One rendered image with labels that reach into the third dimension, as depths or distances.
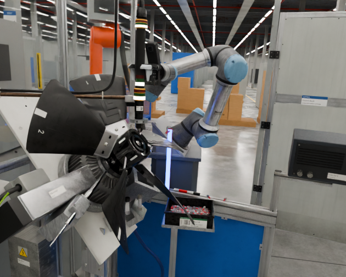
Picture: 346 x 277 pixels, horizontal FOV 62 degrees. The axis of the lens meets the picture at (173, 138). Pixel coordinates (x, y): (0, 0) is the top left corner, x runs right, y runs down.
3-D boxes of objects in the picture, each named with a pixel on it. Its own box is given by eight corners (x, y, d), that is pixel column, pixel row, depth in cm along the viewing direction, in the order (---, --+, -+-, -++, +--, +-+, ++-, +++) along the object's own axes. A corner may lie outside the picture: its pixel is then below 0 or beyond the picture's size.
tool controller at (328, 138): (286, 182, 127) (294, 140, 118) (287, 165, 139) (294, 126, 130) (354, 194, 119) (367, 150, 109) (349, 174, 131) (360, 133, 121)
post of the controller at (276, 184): (269, 211, 135) (274, 171, 131) (269, 208, 138) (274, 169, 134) (275, 212, 134) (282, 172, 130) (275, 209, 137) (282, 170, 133)
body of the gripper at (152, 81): (154, 86, 111) (165, 84, 122) (155, 62, 109) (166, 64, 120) (136, 84, 114) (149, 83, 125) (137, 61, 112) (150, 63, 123)
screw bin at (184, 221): (163, 226, 127) (163, 211, 125) (167, 208, 143) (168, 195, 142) (213, 231, 125) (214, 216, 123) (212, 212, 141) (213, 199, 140)
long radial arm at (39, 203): (67, 179, 105) (87, 164, 101) (78, 197, 105) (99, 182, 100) (-6, 215, 79) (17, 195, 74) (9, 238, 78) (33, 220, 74)
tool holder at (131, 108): (125, 123, 106) (125, 96, 104) (123, 120, 113) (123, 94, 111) (149, 123, 109) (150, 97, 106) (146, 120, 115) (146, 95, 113)
